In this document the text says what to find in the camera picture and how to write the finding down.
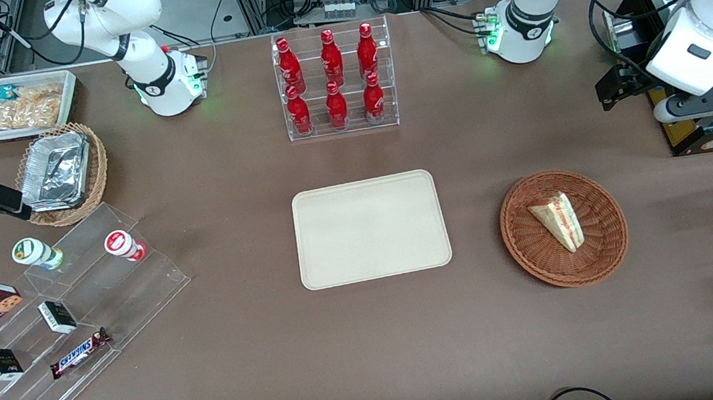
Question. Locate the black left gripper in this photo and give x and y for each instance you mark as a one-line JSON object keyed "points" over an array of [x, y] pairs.
{"points": [[640, 78]]}

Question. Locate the triangular sandwich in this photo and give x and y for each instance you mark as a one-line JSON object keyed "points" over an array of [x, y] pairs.
{"points": [[559, 220]]}

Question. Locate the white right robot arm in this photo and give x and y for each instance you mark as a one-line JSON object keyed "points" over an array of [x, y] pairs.
{"points": [[152, 82]]}

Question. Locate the light oval wicker basket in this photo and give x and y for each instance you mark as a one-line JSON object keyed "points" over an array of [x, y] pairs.
{"points": [[98, 162]]}

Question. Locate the brown round wicker basket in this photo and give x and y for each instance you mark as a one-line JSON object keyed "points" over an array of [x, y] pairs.
{"points": [[537, 253]]}

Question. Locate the beige plastic tray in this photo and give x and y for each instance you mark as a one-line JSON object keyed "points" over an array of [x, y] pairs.
{"points": [[370, 228]]}

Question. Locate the stacked aluminium foil containers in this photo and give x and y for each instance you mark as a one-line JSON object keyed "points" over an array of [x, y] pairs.
{"points": [[54, 170]]}

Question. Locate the green lid yogurt cup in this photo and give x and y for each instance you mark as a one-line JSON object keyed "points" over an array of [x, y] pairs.
{"points": [[33, 252]]}

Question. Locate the black hot food display case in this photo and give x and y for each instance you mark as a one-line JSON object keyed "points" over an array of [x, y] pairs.
{"points": [[684, 132]]}

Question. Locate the clear bag of crackers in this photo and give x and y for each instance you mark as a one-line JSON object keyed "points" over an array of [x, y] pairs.
{"points": [[30, 108]]}

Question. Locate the red lid yogurt cup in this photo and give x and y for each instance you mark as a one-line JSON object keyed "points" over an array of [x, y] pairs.
{"points": [[121, 245]]}

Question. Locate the small black white box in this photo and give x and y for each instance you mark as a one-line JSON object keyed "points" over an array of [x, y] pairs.
{"points": [[58, 316]]}

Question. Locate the clear acrylic stepped display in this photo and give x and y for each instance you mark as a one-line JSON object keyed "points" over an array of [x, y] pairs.
{"points": [[131, 286]]}

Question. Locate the Snickers chocolate bar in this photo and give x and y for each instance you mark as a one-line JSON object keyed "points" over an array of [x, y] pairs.
{"points": [[78, 353]]}

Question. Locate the red cola bottle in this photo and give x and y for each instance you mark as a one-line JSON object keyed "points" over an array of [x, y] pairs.
{"points": [[300, 114], [332, 58], [290, 66], [337, 108], [367, 52], [374, 101]]}

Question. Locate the clear acrylic bottle rack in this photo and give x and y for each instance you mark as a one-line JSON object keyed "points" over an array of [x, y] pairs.
{"points": [[348, 67]]}

